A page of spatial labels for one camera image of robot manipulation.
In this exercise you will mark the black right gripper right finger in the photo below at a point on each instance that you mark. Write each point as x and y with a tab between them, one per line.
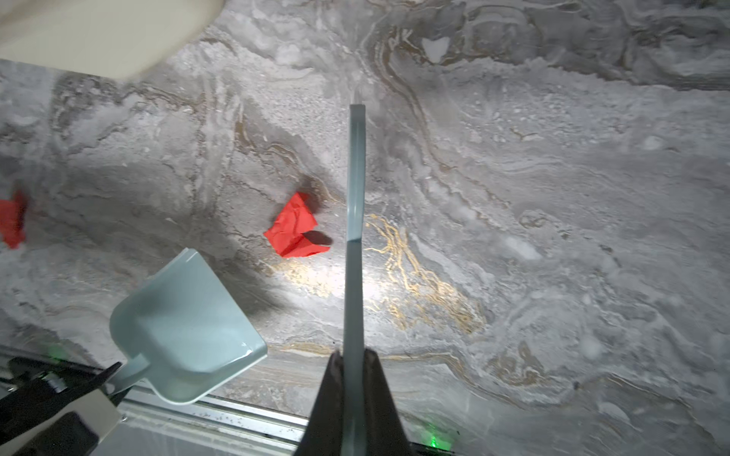
384	432

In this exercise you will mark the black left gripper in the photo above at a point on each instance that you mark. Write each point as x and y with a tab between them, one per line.
56	408

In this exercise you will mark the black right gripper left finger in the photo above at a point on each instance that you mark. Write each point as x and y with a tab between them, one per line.
323	434

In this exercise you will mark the pale green hand brush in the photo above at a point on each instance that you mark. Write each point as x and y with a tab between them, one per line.
354	425

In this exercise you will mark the pale green dustpan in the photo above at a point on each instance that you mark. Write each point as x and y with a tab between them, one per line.
183	333

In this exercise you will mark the cream plastic waste bin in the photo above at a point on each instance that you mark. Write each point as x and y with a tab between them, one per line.
114	39

